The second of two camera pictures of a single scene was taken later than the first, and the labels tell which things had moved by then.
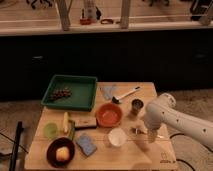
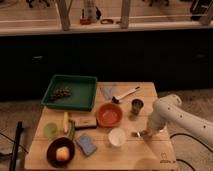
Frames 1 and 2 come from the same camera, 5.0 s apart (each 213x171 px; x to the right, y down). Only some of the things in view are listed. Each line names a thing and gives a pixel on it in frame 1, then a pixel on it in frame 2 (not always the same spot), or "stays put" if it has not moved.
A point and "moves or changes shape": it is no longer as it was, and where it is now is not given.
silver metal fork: [139, 131] moves or changes shape
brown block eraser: [85, 123] stays put
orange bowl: [108, 115] stays put
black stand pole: [20, 130] stays put
